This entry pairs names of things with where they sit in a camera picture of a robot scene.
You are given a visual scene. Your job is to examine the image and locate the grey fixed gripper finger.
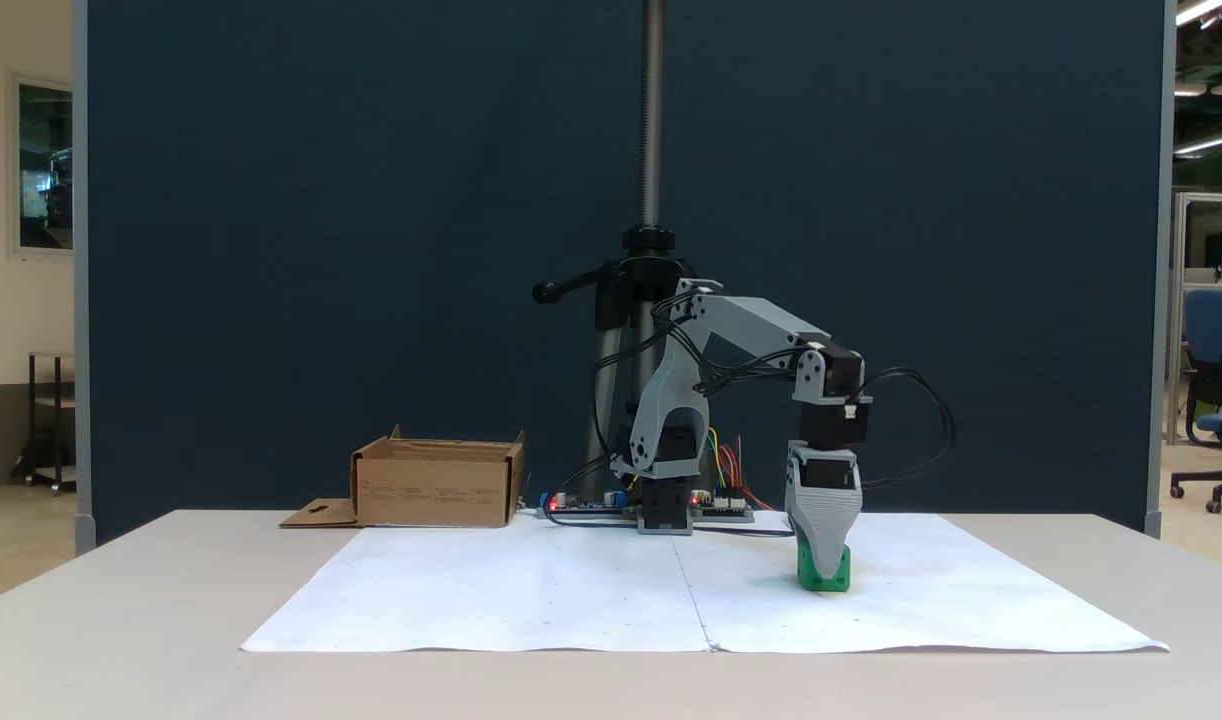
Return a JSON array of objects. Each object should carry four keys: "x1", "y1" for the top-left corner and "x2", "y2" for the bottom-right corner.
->
[{"x1": 785, "y1": 489, "x2": 864, "y2": 584}]

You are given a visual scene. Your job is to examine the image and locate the green dice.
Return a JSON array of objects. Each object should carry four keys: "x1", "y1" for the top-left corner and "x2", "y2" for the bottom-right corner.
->
[{"x1": 796, "y1": 538, "x2": 853, "y2": 593}]

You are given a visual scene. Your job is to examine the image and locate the white paper sheet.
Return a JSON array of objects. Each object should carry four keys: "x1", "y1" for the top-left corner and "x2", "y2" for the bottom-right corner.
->
[
  {"x1": 240, "y1": 524, "x2": 713, "y2": 654},
  {"x1": 670, "y1": 511, "x2": 1171, "y2": 655}
]

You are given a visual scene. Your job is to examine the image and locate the circuit board with blue terminal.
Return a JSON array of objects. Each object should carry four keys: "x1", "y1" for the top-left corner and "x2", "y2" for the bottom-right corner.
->
[{"x1": 536, "y1": 489, "x2": 638, "y2": 520}]

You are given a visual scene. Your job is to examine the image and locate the brown cardboard box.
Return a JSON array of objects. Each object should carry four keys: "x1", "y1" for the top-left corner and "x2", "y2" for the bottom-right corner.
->
[{"x1": 279, "y1": 425, "x2": 528, "y2": 530}]

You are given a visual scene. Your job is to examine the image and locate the black tripod with metal pole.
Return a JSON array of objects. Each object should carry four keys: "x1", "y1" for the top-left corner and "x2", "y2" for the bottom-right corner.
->
[{"x1": 531, "y1": 0, "x2": 703, "y2": 506}]

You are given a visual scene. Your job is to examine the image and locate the blue office chair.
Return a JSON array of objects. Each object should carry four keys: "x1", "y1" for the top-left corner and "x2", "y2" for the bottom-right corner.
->
[{"x1": 1169, "y1": 288, "x2": 1222, "y2": 515}]

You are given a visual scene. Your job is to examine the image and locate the dark blue partition panel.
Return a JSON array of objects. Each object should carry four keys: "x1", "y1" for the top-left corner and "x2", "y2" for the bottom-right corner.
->
[{"x1": 73, "y1": 0, "x2": 1178, "y2": 557}]

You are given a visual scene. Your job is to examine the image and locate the dark wheeled cart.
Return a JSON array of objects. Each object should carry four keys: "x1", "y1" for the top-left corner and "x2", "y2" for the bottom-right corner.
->
[{"x1": 10, "y1": 350, "x2": 77, "y2": 495}]

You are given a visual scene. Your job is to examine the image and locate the orange jumper wire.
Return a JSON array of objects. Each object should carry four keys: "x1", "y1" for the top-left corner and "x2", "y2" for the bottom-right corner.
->
[{"x1": 721, "y1": 436, "x2": 774, "y2": 512}]

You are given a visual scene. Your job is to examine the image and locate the circuit board with jumper wires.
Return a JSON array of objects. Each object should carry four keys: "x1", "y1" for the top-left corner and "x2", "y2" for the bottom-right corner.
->
[{"x1": 690, "y1": 487, "x2": 756, "y2": 524}]

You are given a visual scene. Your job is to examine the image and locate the black servo cable at wrist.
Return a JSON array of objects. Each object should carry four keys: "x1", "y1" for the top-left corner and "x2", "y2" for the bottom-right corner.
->
[{"x1": 855, "y1": 367, "x2": 958, "y2": 492}]

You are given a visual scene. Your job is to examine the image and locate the black servo cable at base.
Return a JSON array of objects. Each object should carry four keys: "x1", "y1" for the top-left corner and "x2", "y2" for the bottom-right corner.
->
[{"x1": 551, "y1": 330, "x2": 672, "y2": 501}]

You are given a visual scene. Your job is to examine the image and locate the white metal frame cabinet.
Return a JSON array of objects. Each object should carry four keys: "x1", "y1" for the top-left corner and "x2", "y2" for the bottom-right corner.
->
[{"x1": 1165, "y1": 190, "x2": 1222, "y2": 447}]

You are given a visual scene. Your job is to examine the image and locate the framed wall window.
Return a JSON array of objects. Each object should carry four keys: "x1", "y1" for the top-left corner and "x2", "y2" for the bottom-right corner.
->
[{"x1": 8, "y1": 71, "x2": 76, "y2": 257}]

